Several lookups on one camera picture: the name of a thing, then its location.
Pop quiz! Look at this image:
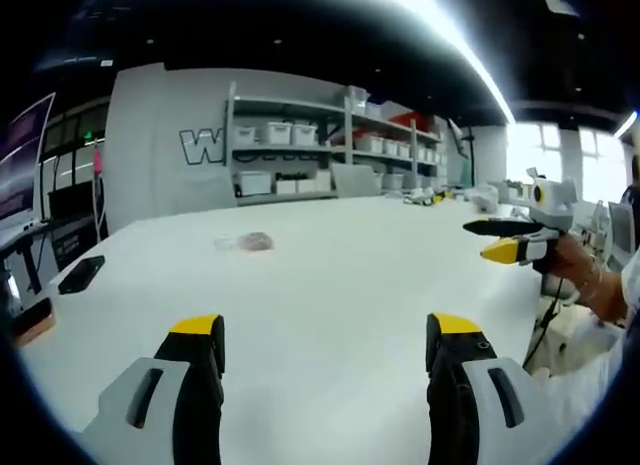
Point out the shelf rack with white bins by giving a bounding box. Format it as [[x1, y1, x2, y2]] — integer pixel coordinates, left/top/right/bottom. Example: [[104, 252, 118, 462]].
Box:
[[232, 87, 448, 196]]

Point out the clear resealable bag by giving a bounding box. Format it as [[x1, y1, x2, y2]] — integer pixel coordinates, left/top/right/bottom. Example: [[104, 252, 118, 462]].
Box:
[[213, 229, 278, 257]]

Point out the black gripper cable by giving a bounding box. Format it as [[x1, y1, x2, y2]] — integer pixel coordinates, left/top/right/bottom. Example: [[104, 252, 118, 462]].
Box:
[[521, 277, 565, 372]]

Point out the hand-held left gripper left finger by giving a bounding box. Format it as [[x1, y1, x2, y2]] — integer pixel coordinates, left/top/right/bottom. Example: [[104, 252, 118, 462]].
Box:
[[81, 313, 227, 465]]

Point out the crumpled white plastic bag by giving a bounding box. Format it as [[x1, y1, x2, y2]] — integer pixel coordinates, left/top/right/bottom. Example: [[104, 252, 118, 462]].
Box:
[[466, 183, 502, 215]]

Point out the thin wrist bracelet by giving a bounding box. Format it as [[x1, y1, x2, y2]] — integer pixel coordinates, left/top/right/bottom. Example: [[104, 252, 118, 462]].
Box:
[[578, 263, 603, 302]]

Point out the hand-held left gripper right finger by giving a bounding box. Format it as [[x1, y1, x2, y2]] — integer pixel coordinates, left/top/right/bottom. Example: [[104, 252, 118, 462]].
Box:
[[425, 312, 557, 465]]

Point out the curved computer monitor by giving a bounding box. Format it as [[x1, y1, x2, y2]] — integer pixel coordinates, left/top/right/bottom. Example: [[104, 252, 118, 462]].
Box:
[[0, 91, 57, 236]]

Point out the brown flat box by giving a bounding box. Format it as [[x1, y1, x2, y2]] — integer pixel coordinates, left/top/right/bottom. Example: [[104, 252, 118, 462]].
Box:
[[8, 297, 57, 347]]

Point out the standing desk with black legs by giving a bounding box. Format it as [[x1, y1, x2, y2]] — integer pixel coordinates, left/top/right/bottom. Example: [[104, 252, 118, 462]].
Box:
[[0, 219, 54, 306]]

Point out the black smartphone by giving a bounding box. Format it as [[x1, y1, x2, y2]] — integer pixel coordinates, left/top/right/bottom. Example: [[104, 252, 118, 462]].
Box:
[[56, 254, 107, 296]]

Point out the person's white clothing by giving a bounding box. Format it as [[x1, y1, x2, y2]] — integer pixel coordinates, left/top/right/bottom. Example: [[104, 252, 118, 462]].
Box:
[[522, 317, 640, 439]]

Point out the grey metal shelf unit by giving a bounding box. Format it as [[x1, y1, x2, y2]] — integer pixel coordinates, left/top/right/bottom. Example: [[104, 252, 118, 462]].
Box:
[[343, 86, 450, 197], [226, 81, 352, 208]]

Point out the white ceiling light strip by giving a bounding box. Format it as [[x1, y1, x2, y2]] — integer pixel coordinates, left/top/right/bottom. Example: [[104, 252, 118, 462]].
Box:
[[399, 0, 517, 125]]

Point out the person's right hand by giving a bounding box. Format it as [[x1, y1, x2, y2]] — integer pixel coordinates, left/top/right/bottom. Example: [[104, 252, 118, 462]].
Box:
[[542, 231, 601, 306]]

